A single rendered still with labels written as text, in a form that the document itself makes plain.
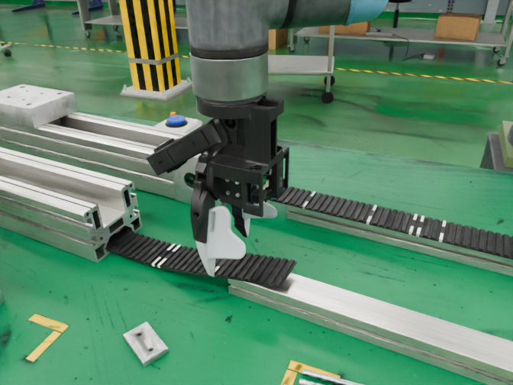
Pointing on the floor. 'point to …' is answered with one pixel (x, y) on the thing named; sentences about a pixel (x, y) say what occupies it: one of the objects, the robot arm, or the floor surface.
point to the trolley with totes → (307, 66)
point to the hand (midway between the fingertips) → (224, 247)
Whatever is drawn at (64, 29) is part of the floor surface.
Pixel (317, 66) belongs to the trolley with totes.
